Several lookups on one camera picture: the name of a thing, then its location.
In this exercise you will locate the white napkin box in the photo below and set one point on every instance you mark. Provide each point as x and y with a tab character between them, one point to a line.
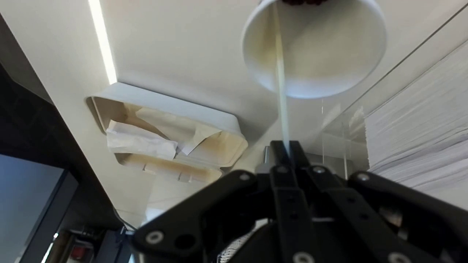
419	122

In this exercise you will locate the shallow rectangular serving tray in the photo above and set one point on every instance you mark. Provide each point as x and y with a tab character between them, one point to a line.
147	104

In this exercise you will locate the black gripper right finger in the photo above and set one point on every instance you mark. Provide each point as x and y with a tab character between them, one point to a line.
389	205

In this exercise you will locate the patterned paper cup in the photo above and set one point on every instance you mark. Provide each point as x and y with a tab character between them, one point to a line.
331	49

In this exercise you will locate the white plastic spoon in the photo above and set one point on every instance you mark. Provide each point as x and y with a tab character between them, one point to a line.
280	74

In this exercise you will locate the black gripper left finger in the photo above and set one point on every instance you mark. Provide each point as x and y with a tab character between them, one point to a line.
205	209

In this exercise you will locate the folded white napkin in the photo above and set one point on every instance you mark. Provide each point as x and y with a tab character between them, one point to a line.
195	139
139	141

